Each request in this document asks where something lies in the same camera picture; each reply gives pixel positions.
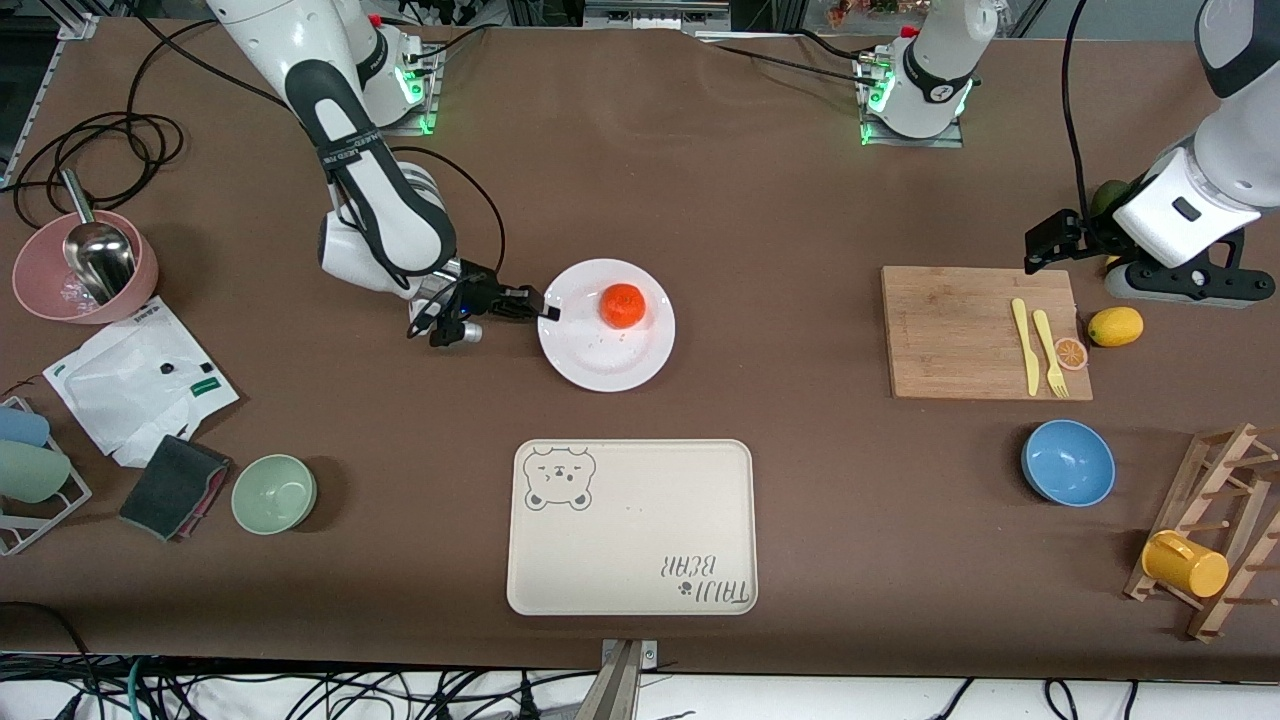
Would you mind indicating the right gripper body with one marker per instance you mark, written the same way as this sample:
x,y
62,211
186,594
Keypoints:
x,y
482,296

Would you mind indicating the white round plate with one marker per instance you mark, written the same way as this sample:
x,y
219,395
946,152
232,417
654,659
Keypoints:
x,y
600,360

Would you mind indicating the orange fruit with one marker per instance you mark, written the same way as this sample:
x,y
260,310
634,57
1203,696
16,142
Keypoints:
x,y
623,306

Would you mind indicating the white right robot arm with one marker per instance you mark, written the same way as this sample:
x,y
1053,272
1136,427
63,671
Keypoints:
x,y
390,210

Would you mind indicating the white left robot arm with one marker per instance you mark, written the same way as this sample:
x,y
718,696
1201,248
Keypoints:
x,y
1240,90

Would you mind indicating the green avocado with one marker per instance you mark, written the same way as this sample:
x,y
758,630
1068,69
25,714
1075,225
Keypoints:
x,y
1108,198

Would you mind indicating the yellow lemon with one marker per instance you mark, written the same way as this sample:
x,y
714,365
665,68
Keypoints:
x,y
1115,327

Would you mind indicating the yellow plastic fork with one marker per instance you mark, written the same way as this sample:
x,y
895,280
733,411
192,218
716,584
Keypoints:
x,y
1046,345

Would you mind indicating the yellow plastic knife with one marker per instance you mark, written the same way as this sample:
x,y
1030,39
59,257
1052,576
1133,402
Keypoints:
x,y
1024,340

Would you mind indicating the orange slice toy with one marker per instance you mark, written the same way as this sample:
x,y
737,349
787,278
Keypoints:
x,y
1071,354

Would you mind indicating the wooden cutting board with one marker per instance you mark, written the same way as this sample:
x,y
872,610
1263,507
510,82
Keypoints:
x,y
950,330

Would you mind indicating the blue bowl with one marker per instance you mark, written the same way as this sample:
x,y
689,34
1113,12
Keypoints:
x,y
1068,463

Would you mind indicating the wooden cup rack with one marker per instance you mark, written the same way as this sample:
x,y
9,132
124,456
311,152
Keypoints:
x,y
1205,460

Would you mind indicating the cream bear print tray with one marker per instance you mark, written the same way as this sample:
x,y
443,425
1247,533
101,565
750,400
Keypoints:
x,y
632,527

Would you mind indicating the pale green bowl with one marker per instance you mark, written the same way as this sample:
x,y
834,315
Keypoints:
x,y
274,494

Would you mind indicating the pink cloth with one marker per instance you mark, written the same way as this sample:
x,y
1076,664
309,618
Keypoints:
x,y
212,495

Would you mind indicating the yellow cup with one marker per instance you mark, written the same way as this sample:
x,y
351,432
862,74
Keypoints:
x,y
1185,564

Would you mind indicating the dark grey cloth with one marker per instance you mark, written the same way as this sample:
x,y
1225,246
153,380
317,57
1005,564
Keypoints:
x,y
168,485

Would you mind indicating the white plastic bag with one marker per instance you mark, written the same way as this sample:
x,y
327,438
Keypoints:
x,y
120,390

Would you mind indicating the metal scoop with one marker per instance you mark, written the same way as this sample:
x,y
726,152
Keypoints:
x,y
100,262

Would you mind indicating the pink bowl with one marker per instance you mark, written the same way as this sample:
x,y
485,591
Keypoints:
x,y
40,285

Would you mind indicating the light blue cup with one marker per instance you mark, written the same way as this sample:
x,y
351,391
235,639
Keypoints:
x,y
22,427

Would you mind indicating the pale green cup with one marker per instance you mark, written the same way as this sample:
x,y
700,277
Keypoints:
x,y
30,472

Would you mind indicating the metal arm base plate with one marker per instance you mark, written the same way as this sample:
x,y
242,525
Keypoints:
x,y
428,115
950,140

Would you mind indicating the aluminium frame structure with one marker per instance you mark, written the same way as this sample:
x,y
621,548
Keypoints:
x,y
650,12

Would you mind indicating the aluminium corner bracket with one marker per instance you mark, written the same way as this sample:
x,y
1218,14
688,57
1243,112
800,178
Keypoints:
x,y
78,26

